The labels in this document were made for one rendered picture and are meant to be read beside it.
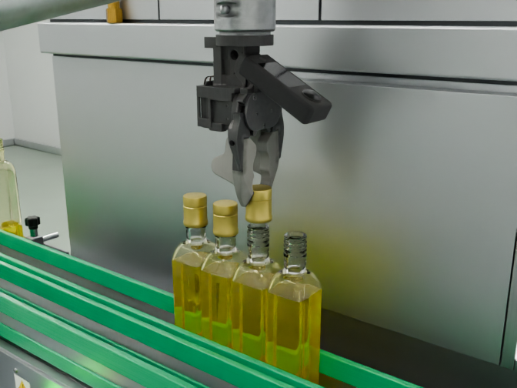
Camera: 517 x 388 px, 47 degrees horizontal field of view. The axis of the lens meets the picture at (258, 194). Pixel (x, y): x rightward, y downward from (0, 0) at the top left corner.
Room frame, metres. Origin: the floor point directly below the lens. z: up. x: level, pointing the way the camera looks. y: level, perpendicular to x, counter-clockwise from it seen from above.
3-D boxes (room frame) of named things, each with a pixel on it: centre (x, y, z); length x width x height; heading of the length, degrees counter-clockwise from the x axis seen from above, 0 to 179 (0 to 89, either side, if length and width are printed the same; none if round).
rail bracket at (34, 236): (1.19, 0.45, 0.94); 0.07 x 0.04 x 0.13; 143
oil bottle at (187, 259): (0.82, 0.09, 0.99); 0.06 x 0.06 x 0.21; 52
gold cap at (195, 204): (0.82, 0.09, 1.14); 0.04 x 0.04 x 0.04
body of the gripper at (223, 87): (0.76, 0.02, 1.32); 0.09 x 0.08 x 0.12; 53
